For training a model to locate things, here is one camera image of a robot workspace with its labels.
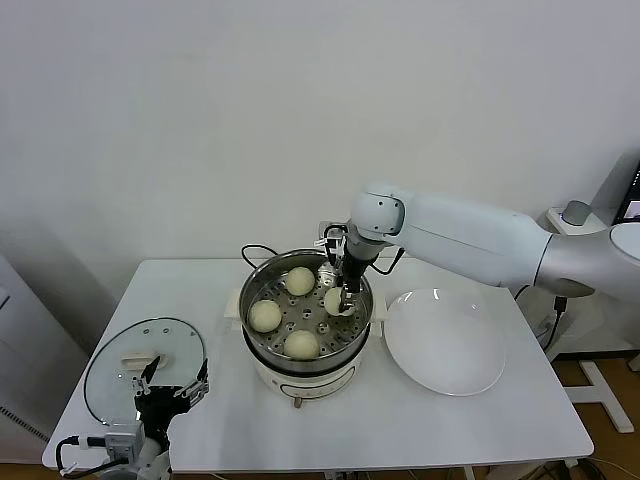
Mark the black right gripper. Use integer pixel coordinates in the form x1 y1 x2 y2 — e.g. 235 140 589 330
324 247 370 315

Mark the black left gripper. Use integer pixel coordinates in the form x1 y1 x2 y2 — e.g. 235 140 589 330
131 353 210 437

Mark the white steamed baozi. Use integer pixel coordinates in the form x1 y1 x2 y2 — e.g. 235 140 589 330
283 329 321 362
285 266 317 297
323 287 357 317
248 299 283 335

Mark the round glass pot lid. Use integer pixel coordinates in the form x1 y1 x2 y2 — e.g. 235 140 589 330
82 317 209 430

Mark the stainless steel steamer basket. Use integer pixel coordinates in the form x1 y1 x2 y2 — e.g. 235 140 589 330
223 248 389 364

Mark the white round plate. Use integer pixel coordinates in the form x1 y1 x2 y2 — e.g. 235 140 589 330
383 288 506 397

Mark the white floor cabinet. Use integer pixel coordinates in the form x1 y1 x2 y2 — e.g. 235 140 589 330
0 254 91 451

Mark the black laptop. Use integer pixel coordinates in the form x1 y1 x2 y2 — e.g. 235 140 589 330
619 159 640 226

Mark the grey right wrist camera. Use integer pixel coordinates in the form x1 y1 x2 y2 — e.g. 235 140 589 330
315 221 349 249

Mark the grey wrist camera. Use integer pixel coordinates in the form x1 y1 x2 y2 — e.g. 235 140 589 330
103 430 144 460
315 221 349 249

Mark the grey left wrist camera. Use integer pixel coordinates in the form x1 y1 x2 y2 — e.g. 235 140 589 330
103 430 144 460

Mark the black cooker power cable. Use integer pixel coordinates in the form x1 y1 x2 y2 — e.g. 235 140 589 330
240 243 281 270

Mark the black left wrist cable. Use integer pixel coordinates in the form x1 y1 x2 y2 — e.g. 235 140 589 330
53 433 109 477

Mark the black cable with adapter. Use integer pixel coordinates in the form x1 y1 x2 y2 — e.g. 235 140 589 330
514 284 569 351

